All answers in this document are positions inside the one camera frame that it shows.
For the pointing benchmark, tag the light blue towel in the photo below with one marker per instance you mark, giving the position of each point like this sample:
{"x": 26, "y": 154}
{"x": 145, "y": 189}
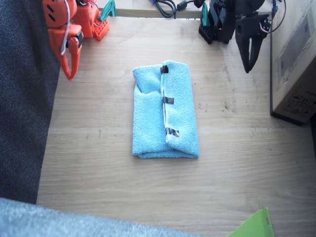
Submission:
{"x": 150, "y": 123}

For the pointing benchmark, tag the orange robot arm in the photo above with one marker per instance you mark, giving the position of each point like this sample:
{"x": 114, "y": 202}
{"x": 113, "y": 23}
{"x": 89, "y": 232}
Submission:
{"x": 84, "y": 22}

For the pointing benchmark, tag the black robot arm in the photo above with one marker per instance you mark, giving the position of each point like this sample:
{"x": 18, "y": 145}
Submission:
{"x": 222, "y": 22}

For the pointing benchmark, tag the brown cardboard box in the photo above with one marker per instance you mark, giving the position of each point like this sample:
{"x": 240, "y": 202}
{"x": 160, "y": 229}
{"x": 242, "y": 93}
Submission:
{"x": 293, "y": 61}

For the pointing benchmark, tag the green table clamp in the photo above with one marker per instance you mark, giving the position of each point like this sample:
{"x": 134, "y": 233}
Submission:
{"x": 108, "y": 10}
{"x": 205, "y": 14}

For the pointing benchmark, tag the grey fuzzy fabric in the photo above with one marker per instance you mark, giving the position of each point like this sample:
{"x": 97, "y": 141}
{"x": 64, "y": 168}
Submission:
{"x": 61, "y": 219}

